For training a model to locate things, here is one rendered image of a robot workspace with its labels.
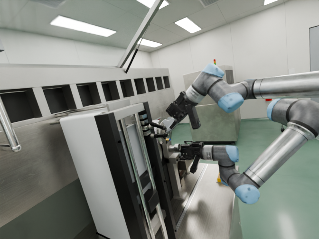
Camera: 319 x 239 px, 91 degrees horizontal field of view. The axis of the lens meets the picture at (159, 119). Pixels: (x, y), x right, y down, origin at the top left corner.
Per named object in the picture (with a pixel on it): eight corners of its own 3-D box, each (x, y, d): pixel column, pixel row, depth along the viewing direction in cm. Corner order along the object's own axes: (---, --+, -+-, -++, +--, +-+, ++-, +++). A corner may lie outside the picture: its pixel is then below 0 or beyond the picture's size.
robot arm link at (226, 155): (238, 167, 69) (236, 149, 67) (212, 165, 74) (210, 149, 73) (239, 159, 75) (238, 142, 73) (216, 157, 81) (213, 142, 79)
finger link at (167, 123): (159, 125, 78) (170, 112, 73) (168, 134, 76) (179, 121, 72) (156, 127, 75) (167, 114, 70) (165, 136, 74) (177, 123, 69)
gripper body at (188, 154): (183, 140, 88) (204, 140, 81) (185, 154, 89) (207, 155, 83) (178, 146, 81) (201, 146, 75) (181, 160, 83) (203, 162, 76)
